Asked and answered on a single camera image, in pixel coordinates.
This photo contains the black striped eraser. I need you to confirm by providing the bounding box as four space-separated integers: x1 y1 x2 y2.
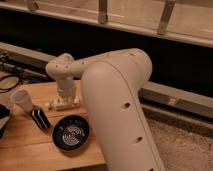
30 109 50 130

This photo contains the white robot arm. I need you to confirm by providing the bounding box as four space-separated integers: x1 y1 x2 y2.
46 48 166 171

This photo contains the white snack package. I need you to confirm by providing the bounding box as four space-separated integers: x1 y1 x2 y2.
45 96 81 111

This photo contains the white paper cup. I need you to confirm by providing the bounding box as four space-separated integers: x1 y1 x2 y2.
10 90 33 113

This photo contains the black round bowl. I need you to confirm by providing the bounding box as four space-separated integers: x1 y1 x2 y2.
52 115 90 152

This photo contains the dark object at left edge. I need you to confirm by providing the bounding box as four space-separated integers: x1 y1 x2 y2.
0 104 10 139

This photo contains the black cable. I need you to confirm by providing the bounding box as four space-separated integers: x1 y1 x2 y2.
0 53 24 94

